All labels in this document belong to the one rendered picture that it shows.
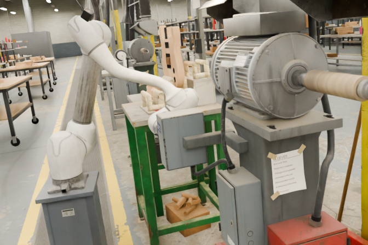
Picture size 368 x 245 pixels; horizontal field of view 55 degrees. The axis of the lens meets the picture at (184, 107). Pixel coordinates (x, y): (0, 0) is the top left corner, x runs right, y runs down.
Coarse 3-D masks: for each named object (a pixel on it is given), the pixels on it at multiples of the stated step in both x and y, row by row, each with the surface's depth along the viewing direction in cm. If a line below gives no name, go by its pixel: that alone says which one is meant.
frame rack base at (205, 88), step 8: (192, 80) 223; (200, 80) 224; (208, 80) 226; (192, 88) 225; (200, 88) 225; (208, 88) 227; (200, 96) 226; (208, 96) 228; (200, 104) 227; (208, 104) 229
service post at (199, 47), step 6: (192, 0) 348; (198, 0) 331; (198, 6) 334; (198, 12) 339; (198, 18) 341; (198, 24) 345; (198, 30) 346; (198, 42) 342; (204, 42) 346; (198, 48) 343; (204, 48) 347; (204, 54) 348
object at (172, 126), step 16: (176, 112) 132; (192, 112) 129; (160, 128) 127; (176, 128) 127; (192, 128) 128; (160, 144) 133; (176, 144) 128; (176, 160) 129; (192, 160) 131; (224, 160) 121
